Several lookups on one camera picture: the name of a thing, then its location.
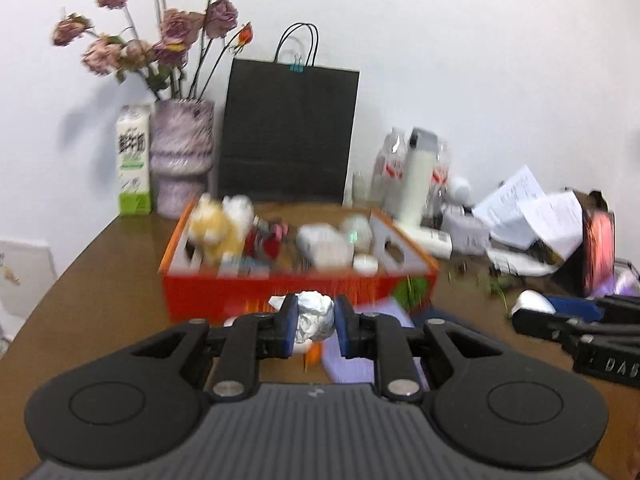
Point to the teal binder clip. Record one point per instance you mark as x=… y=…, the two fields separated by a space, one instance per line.
x=297 y=66

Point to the yellow white plush toy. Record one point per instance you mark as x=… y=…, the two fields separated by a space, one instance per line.
x=215 y=230

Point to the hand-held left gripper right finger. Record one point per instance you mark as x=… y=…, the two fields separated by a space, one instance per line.
x=342 y=325

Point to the white power strip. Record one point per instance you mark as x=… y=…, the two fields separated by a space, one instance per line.
x=440 y=242

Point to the iridescent plastic wrap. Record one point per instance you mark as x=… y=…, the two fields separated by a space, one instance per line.
x=315 y=315

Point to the white round charger puck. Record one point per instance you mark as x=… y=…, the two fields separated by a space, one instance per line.
x=365 y=264

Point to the white jar lid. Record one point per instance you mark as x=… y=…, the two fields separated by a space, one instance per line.
x=530 y=302

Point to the black paper bag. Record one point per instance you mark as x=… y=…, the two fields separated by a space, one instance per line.
x=285 y=130

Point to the wooden desktop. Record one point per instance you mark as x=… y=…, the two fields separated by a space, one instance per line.
x=100 y=300

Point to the clear plastic water bottle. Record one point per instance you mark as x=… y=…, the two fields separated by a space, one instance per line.
x=392 y=160
x=440 y=170

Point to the small orange object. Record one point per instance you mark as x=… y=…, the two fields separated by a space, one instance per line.
x=312 y=355

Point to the pale printed tin box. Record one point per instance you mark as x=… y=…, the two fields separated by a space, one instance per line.
x=465 y=230

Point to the white thermos flask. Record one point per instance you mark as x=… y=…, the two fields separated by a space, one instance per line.
x=417 y=180

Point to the dried pink flowers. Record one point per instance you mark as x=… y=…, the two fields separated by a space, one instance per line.
x=175 y=25

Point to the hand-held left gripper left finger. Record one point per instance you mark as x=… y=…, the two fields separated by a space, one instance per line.
x=289 y=325

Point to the green white milk carton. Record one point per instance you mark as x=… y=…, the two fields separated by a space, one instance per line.
x=134 y=160

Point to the purple textured vase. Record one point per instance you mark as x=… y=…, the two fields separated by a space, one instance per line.
x=180 y=155

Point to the purple fabric pouch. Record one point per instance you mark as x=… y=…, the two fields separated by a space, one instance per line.
x=350 y=365

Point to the printed paper sheet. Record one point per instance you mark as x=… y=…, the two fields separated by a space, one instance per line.
x=550 y=225
x=510 y=195

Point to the white printed board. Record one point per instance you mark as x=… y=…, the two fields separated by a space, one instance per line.
x=25 y=285

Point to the white packet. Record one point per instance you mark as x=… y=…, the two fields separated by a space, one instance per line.
x=325 y=247

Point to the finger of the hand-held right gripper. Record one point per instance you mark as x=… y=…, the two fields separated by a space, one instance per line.
x=575 y=309
x=540 y=324

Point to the green black neckband earphones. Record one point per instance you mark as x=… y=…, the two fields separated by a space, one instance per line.
x=492 y=285

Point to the red cardboard box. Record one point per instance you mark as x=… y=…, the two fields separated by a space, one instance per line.
x=210 y=290

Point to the white round speaker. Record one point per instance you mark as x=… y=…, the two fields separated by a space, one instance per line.
x=461 y=189

